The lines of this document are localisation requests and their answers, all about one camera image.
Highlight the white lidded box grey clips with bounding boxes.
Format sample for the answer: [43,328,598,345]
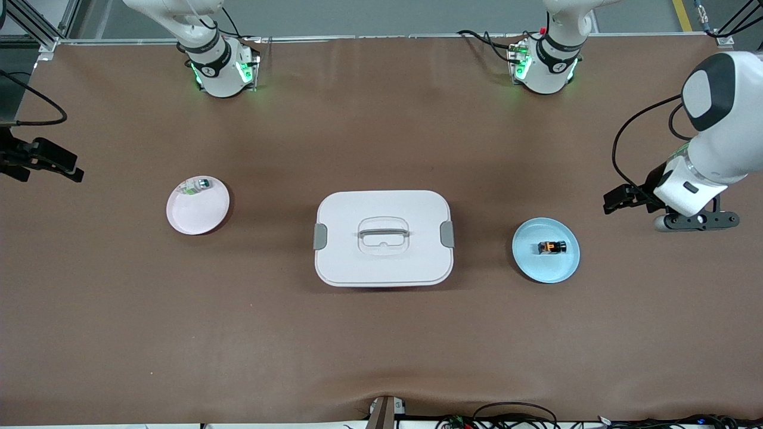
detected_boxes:
[313,190,455,288]

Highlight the light blue round plate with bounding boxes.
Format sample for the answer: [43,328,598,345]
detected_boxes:
[511,217,581,284]

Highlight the pink round plate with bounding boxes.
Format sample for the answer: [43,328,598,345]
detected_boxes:
[166,176,231,236]

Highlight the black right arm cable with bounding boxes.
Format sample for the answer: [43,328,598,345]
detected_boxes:
[0,69,68,128]

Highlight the black base power cable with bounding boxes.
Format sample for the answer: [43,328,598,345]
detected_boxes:
[457,29,540,65]
[219,6,261,43]

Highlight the tangled black cable bundle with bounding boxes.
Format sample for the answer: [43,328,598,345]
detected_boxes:
[434,402,763,429]

